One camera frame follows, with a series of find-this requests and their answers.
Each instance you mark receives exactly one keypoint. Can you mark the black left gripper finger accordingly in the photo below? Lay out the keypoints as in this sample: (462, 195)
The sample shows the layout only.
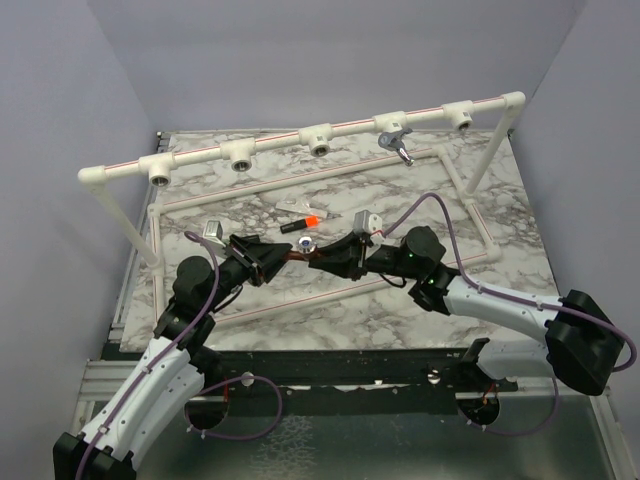
(273, 251)
(269, 265)

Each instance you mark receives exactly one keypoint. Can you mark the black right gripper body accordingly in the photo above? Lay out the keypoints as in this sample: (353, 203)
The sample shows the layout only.
(374, 264)

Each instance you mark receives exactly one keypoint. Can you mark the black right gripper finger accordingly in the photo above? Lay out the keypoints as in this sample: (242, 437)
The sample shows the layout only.
(341, 246)
(346, 269)

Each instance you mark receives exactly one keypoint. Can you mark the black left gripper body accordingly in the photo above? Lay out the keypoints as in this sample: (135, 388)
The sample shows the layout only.
(241, 265)

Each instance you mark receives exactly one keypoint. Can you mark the brown faucet chrome knob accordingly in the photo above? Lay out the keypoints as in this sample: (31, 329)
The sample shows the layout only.
(304, 249)

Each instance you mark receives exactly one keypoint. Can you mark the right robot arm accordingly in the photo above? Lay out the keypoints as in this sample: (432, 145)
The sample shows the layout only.
(569, 337)

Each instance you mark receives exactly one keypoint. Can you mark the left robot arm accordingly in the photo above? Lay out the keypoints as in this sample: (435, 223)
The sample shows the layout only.
(174, 366)

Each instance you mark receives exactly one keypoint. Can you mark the orange capped black marker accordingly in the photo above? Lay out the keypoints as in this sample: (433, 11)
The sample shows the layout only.
(300, 224)

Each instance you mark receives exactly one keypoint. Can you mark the clear plastic bag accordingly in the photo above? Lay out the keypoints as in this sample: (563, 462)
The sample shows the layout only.
(300, 207)

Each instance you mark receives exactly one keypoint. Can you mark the grey chrome lever faucet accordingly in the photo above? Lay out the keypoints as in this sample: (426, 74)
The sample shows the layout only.
(394, 142)

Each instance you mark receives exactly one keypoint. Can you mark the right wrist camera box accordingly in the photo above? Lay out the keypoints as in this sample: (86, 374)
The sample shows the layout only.
(366, 222)

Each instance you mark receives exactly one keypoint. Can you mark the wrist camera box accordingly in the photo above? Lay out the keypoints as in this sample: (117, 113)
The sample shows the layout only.
(366, 222)
(213, 231)

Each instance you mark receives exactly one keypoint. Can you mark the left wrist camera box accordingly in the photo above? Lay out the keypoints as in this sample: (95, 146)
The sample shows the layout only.
(213, 231)

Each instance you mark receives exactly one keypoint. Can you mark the white PVC pipe frame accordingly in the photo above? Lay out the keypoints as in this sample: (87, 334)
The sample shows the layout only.
(317, 138)

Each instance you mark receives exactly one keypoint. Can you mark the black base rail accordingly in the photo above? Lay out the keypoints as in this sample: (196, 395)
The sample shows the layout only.
(345, 382)

